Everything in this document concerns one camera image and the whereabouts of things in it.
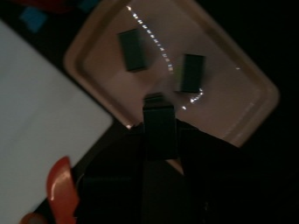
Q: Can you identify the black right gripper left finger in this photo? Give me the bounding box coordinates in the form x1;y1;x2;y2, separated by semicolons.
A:
75;122;145;224

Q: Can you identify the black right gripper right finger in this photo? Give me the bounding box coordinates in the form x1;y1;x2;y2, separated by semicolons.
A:
175;118;252;224

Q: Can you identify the sushi piece with dark wrap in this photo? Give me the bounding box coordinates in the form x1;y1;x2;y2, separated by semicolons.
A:
116;27;149;74
177;53;207;95
141;92;180;161

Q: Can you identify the red toy knife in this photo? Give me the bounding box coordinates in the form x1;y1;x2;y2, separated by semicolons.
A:
17;156;80;224

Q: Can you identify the white cutting board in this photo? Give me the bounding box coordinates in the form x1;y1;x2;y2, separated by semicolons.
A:
0;19;115;224

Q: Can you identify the pink rectangular plate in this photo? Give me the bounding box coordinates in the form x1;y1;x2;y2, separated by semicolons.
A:
63;0;282;176

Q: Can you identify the blue tape piece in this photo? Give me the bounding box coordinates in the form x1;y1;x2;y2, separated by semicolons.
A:
19;6;49;33
76;0;100;13

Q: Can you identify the red plastic cup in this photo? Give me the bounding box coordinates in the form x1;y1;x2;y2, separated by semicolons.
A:
11;0;76;14

